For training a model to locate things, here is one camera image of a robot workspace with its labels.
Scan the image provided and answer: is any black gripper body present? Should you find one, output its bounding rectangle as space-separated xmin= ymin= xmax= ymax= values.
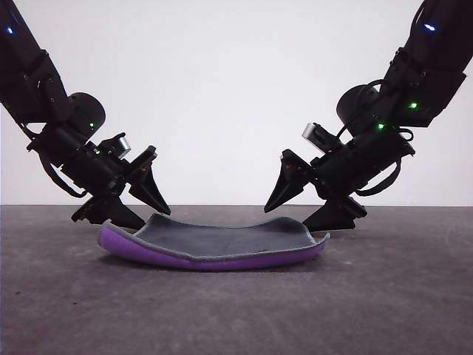
xmin=61 ymin=145 xmax=159 ymax=223
xmin=280 ymin=142 xmax=368 ymax=222

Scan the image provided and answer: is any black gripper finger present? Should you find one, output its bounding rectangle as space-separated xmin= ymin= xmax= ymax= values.
xmin=263 ymin=155 xmax=308 ymax=214
xmin=81 ymin=195 xmax=146 ymax=230
xmin=302 ymin=199 xmax=358 ymax=233
xmin=127 ymin=165 xmax=172 ymax=216

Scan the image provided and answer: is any purple towel with grey hem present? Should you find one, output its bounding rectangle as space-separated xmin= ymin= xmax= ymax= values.
xmin=98 ymin=212 xmax=331 ymax=273

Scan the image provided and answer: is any grey table cloth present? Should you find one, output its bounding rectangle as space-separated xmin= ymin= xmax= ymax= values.
xmin=0 ymin=204 xmax=473 ymax=355

